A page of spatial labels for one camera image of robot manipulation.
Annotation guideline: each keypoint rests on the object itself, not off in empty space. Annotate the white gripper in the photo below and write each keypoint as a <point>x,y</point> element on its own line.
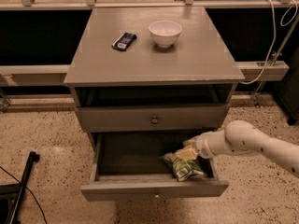
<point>200,144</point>

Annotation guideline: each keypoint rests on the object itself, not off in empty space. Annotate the green jalapeno chip bag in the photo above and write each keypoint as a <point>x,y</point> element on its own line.
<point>181,168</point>

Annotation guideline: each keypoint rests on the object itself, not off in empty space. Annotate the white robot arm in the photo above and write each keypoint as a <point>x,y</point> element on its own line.
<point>242,138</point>

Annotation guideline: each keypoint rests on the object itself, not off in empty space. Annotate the closed grey upper drawer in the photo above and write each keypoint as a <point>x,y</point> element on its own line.
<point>138,118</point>

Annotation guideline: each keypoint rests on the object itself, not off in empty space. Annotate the round brass drawer knob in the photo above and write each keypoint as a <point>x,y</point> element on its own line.
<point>154,120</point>

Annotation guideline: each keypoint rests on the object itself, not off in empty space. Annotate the open grey lower drawer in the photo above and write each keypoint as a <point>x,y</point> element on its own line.
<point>127,166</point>

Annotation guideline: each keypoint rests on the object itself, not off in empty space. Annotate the grey wooden drawer cabinet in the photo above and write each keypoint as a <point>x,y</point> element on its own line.
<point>197,70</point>

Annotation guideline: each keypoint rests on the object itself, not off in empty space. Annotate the white ceramic bowl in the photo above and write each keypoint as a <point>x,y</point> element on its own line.
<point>165,33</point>

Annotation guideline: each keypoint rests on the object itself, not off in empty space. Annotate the dark blue snack bar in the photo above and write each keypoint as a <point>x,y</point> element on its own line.
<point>124,42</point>

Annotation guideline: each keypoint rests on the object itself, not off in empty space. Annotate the black stand leg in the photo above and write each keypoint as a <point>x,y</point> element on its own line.
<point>11,194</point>

